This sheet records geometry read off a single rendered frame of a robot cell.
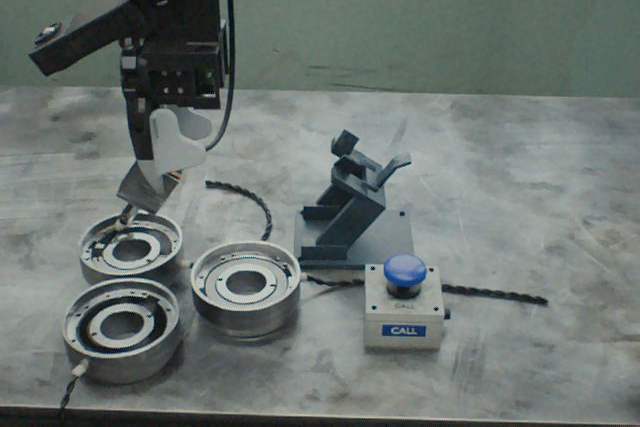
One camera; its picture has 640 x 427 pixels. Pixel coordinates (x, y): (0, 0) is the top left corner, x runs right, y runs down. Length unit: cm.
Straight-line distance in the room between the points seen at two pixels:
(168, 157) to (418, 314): 26
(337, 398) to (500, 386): 15
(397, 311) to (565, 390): 16
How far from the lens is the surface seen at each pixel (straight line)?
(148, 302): 81
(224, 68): 76
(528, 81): 253
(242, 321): 78
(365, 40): 243
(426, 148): 109
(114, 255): 89
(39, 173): 108
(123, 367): 75
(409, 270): 76
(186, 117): 78
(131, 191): 80
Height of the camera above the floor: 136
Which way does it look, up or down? 34 degrees down
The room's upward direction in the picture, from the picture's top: straight up
